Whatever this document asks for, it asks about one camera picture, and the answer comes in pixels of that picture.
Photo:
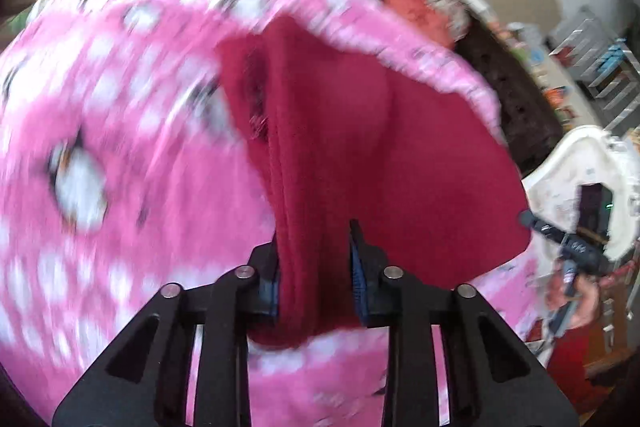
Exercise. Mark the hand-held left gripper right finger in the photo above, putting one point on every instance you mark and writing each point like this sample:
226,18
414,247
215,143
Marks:
358,279

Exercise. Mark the red heart pillow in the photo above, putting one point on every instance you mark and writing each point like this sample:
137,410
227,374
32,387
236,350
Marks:
420,7

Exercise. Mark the white chair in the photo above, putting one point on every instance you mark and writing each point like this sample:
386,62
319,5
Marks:
565,167

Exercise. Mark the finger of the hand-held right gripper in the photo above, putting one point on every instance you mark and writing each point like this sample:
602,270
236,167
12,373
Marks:
542,227

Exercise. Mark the row of colourful shelf clutter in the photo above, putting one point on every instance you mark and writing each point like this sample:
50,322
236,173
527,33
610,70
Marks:
540,72

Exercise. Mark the maroon sweater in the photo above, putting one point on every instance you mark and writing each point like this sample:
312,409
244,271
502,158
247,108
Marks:
340,147

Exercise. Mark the pink penguin blanket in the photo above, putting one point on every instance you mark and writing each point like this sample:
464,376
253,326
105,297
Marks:
125,132

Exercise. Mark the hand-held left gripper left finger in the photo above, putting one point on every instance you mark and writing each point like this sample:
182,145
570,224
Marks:
269,302

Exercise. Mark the person's right hand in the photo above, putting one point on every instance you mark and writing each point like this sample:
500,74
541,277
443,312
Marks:
582,307

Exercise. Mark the grey metal rack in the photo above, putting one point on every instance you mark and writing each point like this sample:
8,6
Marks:
600,62

